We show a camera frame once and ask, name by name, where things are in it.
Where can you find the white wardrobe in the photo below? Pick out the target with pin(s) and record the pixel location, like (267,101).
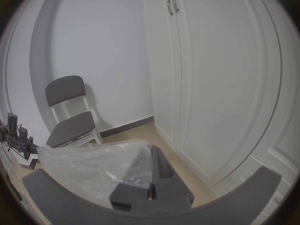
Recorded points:
(211,78)

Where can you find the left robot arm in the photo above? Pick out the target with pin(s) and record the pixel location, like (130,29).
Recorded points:
(11,125)

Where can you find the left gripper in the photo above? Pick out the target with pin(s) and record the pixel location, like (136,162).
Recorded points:
(29,149)

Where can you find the grey padded white chair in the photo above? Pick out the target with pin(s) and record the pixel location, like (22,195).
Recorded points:
(70,128)

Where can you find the clear plastic bag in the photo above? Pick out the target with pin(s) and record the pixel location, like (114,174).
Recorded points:
(82,163)

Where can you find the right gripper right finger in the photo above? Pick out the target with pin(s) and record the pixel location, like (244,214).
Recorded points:
(171,186)

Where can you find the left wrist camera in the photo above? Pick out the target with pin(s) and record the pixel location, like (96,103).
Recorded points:
(23,132)

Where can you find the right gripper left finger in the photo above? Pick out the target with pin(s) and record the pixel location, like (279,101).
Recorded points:
(131,192)

